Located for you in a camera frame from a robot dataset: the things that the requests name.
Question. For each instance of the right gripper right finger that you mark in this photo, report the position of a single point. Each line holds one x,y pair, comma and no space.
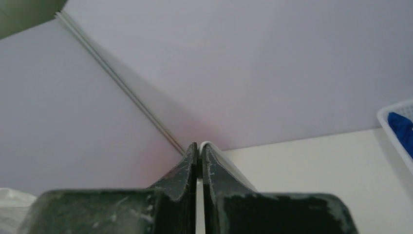
232,205

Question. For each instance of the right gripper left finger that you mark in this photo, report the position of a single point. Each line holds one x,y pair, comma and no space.
166,207

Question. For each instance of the white t-shirt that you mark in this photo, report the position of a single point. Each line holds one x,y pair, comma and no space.
14,205

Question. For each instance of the blue t-shirt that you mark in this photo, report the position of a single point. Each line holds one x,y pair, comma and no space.
403,129

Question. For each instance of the white plastic basket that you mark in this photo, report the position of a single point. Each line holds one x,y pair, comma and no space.
404,108

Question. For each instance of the left corner metal post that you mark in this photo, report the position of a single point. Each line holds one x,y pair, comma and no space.
93,50

